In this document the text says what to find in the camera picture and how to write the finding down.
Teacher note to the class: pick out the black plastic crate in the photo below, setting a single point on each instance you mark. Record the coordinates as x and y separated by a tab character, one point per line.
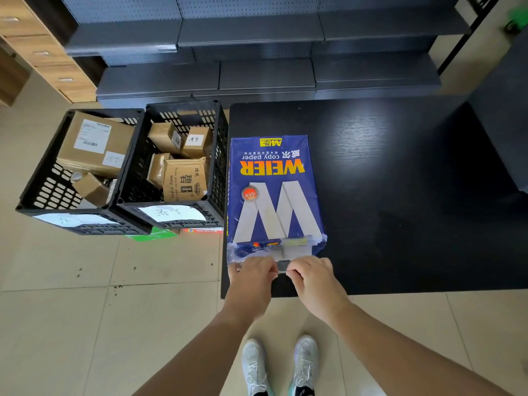
216	160
45	193

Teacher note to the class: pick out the taped small cardboard box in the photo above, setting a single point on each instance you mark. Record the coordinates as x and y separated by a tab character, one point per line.
156	169

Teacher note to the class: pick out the small cardboard box white sticker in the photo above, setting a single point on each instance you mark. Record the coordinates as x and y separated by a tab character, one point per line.
163	136

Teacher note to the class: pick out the person's right white sneaker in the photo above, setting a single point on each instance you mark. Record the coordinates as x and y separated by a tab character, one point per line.
304	362

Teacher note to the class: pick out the dark grey metal shelf unit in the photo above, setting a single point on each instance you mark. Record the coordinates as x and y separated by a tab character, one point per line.
264	74

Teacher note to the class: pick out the person's left forearm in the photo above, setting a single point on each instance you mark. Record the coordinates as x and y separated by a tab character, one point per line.
198	358

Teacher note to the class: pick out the small cardboard box handwritten label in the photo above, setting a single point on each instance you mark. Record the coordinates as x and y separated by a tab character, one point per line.
197	142

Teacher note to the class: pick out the person's left thumb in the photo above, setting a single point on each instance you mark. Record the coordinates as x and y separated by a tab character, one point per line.
273	272

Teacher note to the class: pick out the person's left hand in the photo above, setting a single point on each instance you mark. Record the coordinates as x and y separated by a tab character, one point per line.
249	284

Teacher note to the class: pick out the person's right forearm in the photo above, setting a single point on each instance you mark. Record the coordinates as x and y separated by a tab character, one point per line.
396	358

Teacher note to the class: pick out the person's left white sneaker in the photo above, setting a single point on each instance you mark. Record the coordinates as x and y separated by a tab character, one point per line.
255	367

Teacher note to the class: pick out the person's right thumb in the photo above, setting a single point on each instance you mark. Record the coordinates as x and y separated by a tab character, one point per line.
293	276

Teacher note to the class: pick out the small plain cardboard box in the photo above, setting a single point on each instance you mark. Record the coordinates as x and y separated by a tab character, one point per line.
91	188

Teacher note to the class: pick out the green object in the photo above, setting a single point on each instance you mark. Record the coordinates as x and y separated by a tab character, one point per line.
517	18

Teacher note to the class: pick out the black furniture piece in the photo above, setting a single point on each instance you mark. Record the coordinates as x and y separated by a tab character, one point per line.
503	111

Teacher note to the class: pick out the white handwritten paper label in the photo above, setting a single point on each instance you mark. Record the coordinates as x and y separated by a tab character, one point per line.
74	219
171	213

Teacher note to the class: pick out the brown printed paper packet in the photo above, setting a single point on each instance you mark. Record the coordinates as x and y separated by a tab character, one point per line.
184	179

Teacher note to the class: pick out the person's white sneaker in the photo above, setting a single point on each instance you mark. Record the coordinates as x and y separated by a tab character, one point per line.
255	367
304	362

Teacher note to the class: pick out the black metal stand leg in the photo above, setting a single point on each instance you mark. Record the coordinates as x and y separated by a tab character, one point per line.
470	35

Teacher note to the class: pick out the blue copy paper ream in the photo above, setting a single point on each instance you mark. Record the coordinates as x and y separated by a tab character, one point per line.
272	193

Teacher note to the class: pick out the person's right hand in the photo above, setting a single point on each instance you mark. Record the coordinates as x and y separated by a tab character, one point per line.
319	288

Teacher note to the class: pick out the wooden drawer cabinet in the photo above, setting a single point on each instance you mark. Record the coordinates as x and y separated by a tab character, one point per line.
45	49

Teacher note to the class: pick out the green carton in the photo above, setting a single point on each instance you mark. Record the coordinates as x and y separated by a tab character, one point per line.
154	235

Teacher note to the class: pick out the large labelled cardboard box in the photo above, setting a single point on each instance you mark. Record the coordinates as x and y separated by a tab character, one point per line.
95	144

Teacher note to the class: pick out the red colourful carton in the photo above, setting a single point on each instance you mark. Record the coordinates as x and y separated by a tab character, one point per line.
202	230

